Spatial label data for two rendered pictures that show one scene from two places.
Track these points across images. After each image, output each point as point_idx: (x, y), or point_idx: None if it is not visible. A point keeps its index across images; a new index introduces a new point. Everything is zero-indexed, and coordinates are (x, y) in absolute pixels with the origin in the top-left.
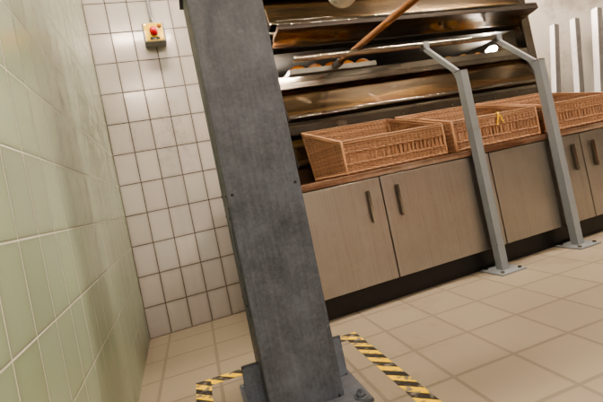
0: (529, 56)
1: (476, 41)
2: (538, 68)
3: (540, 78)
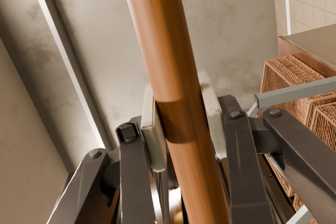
0: (248, 113)
1: (222, 184)
2: (270, 98)
3: (284, 95)
